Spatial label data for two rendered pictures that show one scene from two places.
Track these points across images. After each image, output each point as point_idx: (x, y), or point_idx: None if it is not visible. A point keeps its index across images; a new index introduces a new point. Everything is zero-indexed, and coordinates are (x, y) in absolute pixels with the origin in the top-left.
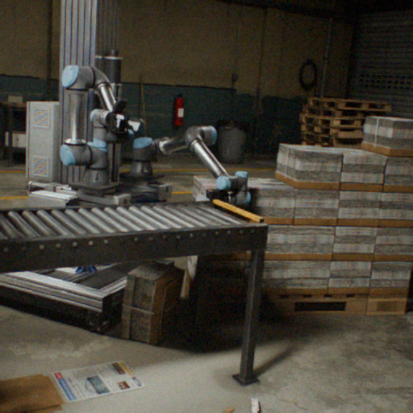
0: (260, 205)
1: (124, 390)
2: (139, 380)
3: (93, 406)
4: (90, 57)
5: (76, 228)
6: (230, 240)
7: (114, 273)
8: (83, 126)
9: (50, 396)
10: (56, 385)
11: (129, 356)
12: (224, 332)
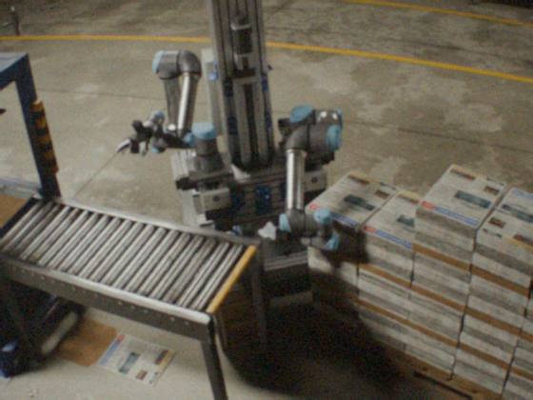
0: (371, 251)
1: (136, 379)
2: (157, 377)
3: (103, 378)
4: (213, 26)
5: (56, 254)
6: (163, 321)
7: (266, 249)
8: (178, 110)
9: (95, 352)
10: (110, 345)
11: (187, 350)
12: (305, 368)
